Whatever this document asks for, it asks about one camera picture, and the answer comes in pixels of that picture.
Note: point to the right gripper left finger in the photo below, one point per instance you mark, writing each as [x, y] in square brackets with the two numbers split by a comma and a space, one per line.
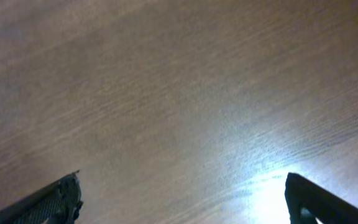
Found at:
[58, 202]

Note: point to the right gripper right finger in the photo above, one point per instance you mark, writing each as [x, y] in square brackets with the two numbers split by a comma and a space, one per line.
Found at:
[309, 203]

